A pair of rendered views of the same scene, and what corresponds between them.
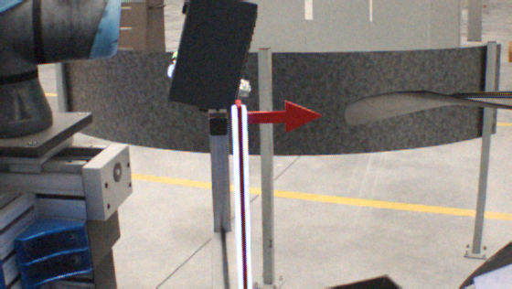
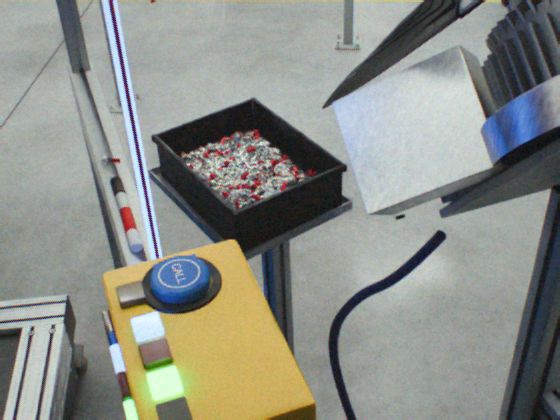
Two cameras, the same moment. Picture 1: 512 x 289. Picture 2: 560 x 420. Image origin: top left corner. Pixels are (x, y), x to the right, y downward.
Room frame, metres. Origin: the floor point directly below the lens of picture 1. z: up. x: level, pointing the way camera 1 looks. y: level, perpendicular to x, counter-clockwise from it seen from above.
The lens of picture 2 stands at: (-0.15, 0.03, 1.43)
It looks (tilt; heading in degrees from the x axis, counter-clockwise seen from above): 38 degrees down; 345
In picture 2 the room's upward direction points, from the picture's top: 3 degrees counter-clockwise
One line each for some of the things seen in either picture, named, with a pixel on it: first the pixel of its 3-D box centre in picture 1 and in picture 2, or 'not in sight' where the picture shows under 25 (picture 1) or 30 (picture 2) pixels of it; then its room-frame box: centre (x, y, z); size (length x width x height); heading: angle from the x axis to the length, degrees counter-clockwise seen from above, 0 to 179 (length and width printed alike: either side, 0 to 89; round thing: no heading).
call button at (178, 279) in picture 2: not in sight; (180, 280); (0.23, 0.01, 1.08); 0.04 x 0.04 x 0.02
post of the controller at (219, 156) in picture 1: (219, 173); (68, 11); (1.01, 0.05, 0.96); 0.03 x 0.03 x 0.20; 3
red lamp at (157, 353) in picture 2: not in sight; (155, 353); (0.17, 0.03, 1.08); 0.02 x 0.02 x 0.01; 3
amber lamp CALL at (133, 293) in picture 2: not in sight; (131, 294); (0.23, 0.04, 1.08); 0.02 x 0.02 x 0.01; 3
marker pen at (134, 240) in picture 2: not in sight; (125, 212); (0.59, 0.03, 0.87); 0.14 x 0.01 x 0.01; 3
